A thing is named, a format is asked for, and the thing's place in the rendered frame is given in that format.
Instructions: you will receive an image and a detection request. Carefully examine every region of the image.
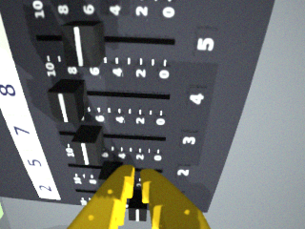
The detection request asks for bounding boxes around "black lighting desk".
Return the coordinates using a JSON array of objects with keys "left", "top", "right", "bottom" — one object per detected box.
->
[{"left": 0, "top": 0, "right": 275, "bottom": 221}]

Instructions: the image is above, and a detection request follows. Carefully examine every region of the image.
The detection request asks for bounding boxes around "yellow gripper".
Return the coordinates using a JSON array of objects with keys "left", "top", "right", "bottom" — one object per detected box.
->
[{"left": 67, "top": 165, "right": 211, "bottom": 229}]

